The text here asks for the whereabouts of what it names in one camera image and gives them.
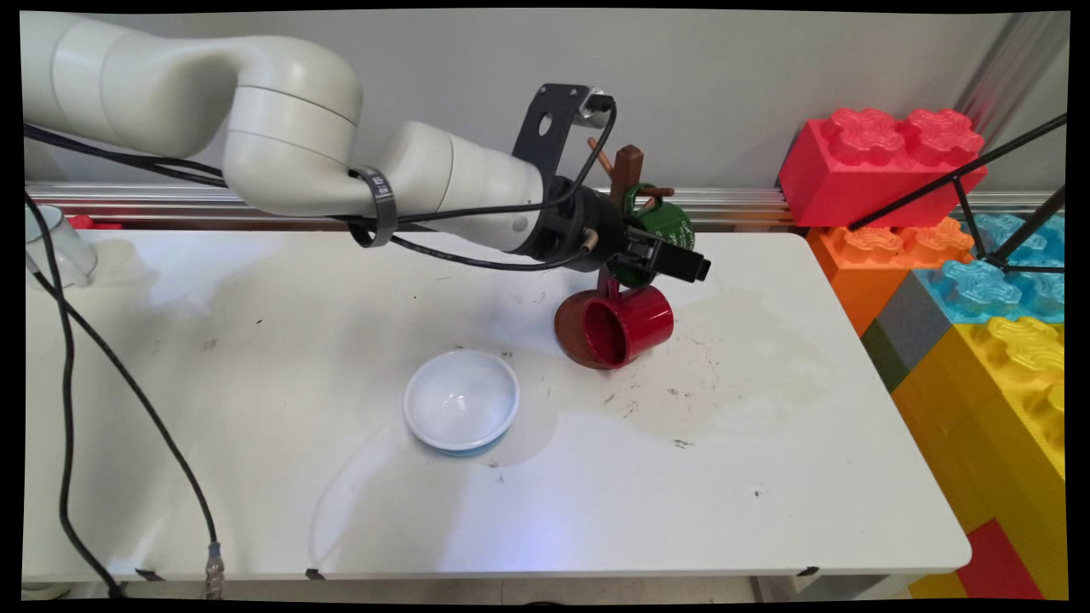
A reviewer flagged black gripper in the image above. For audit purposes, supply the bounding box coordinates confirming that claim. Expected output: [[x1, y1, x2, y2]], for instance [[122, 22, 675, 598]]
[[519, 175, 712, 282]]

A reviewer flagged green enamel mug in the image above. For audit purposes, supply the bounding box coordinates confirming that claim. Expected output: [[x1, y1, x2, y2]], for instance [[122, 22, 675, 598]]
[[609, 183, 695, 289]]

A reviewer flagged red mug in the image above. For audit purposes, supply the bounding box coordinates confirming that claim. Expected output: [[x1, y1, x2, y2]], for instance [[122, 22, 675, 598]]
[[582, 284, 675, 370]]

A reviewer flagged brown wooden mug tree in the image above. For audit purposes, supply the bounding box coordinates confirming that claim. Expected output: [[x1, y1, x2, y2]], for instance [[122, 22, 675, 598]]
[[554, 136, 678, 370]]

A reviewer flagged orange giant toy brick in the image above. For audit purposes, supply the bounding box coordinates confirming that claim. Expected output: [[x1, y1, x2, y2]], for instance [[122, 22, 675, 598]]
[[807, 220, 976, 337]]

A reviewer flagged red giant toy brick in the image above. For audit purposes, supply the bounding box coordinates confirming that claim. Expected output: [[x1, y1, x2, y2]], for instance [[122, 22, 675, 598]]
[[777, 109, 989, 231]]

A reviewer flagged dark green giant toy brick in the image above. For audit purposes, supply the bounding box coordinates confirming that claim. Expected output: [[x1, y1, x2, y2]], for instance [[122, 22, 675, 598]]
[[860, 322, 910, 392]]

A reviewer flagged white bowl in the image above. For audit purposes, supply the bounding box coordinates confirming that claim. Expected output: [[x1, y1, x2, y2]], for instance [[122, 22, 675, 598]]
[[403, 349, 521, 456]]

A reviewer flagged grey giant toy brick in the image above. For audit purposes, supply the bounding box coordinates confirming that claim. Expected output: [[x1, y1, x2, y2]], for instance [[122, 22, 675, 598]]
[[875, 272, 955, 371]]

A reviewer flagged black tripod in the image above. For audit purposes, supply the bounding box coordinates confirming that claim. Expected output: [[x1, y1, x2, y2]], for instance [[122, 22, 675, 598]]
[[847, 115, 1067, 278]]

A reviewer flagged blue giant toy brick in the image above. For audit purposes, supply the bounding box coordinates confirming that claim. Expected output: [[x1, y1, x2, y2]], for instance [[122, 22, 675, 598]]
[[915, 213, 1065, 326]]

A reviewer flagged yellow giant toy brick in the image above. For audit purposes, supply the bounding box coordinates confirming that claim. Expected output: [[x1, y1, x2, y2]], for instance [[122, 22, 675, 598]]
[[890, 317, 1067, 601]]

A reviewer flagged slanted aluminium profile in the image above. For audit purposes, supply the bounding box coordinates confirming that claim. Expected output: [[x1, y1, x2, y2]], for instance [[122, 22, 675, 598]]
[[954, 13, 1070, 146]]

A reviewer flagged small red flat brick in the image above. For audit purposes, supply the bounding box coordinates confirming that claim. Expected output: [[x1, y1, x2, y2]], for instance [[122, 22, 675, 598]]
[[954, 519, 1044, 601]]

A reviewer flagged translucent white jug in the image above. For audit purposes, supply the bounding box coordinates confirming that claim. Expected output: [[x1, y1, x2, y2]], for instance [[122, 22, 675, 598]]
[[26, 204, 97, 290]]

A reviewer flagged horizontal aluminium rail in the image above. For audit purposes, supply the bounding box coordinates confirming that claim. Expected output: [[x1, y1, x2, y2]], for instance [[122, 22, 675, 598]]
[[26, 180, 1065, 232]]

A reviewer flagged black strap on arm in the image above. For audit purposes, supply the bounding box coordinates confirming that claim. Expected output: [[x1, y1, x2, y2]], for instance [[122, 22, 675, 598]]
[[347, 166, 399, 249]]

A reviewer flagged black cable with metal plug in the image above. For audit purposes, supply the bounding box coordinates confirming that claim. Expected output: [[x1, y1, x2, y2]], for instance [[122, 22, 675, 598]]
[[26, 268, 225, 597]]

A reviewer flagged black camera cable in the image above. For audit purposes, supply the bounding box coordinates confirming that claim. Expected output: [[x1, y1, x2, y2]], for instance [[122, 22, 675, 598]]
[[24, 98, 618, 273]]

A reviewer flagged black hanging cable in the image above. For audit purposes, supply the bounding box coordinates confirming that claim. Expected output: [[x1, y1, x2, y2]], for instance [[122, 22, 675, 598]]
[[24, 194, 129, 597]]

